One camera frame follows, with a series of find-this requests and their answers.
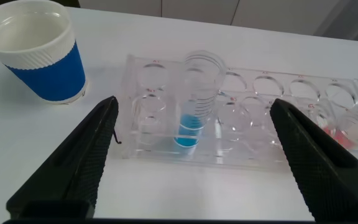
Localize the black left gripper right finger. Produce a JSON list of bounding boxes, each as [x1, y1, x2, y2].
[[268, 98, 358, 222]]

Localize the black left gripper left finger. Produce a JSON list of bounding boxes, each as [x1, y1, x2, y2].
[[6, 95, 120, 218]]

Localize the blue pigment test tube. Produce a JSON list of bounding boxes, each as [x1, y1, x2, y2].
[[173, 50, 228, 156]]

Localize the red pigment test tube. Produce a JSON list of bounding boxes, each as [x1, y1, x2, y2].
[[321, 93, 358, 152]]

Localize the clear acrylic test tube rack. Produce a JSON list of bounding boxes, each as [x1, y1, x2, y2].
[[116, 54, 358, 172]]

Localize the blue white paper cup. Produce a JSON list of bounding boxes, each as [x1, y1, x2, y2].
[[0, 0, 88, 105]]

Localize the white angled partition panel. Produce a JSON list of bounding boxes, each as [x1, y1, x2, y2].
[[314, 0, 358, 43]]

